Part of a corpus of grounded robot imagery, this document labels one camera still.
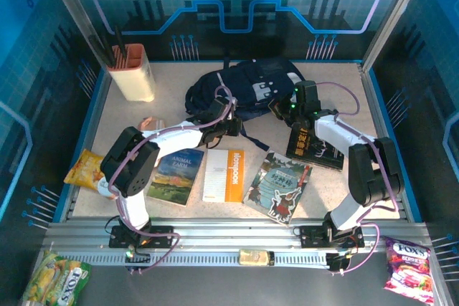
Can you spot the black book yellow title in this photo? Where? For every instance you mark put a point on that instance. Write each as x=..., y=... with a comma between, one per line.
x=315, y=152

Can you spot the navy blue backpack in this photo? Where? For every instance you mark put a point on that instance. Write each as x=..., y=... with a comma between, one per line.
x=244, y=84

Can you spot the orange white notebook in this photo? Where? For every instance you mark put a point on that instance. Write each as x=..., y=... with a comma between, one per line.
x=233, y=177

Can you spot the Animal Farm paperback book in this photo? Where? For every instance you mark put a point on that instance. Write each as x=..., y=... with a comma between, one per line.
x=175, y=180

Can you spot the pink pencil pouch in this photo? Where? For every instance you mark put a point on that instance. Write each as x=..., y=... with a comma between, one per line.
x=152, y=123

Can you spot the illustrated blue comic book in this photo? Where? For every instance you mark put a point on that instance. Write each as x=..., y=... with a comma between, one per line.
x=276, y=187

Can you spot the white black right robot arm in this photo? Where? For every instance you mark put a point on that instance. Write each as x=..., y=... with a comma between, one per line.
x=358, y=141

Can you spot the cream holder orange rim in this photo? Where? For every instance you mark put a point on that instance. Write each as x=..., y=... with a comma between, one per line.
x=132, y=80

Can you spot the orange pull-tab can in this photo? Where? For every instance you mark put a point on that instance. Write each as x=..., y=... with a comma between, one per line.
x=104, y=187

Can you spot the small yellow bottle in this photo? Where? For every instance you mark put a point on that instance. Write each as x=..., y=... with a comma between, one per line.
x=252, y=257

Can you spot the black stick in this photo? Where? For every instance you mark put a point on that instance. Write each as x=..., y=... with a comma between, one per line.
x=108, y=49
x=100, y=51
x=120, y=42

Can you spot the yellow snack bag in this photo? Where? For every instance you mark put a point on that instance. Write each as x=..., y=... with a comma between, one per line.
x=84, y=171

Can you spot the black connector box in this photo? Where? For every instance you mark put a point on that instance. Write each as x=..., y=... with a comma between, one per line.
x=337, y=262
x=138, y=258

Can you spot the purple Fox's candy bag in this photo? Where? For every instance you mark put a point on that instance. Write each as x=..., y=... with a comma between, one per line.
x=409, y=270

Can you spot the green Fox's candy bag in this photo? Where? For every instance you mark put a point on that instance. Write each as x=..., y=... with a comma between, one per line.
x=54, y=281

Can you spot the aluminium rail beam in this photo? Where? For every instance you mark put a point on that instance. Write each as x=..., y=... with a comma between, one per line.
x=233, y=234

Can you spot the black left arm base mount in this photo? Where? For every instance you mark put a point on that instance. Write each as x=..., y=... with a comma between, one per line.
x=161, y=236

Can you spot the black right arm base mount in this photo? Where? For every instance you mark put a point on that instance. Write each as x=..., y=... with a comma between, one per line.
x=312, y=236

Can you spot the aluminium frame post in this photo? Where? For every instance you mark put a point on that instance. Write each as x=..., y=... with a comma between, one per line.
x=401, y=8
x=73, y=8

